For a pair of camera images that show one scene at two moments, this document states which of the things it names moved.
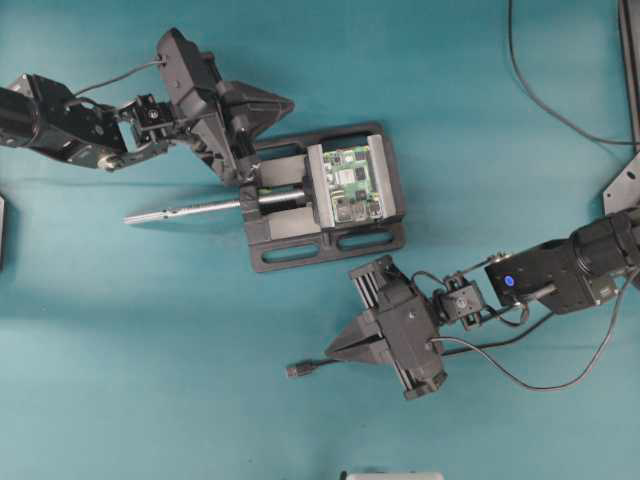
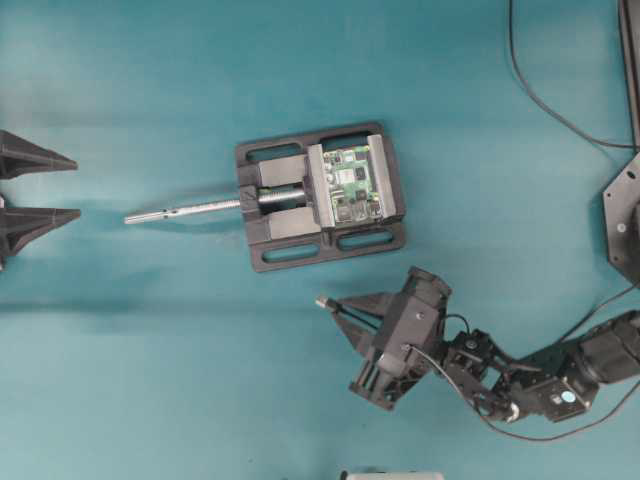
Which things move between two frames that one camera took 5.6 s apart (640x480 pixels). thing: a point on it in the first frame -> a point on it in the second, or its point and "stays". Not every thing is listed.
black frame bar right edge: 630,27 stays
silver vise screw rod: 263,199 stays
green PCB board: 352,185 stays
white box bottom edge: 395,476 stays
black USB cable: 299,369 -> 339,307
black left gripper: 207,105 -> 21,225
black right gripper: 409,318 -> 408,336
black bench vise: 287,210 stays
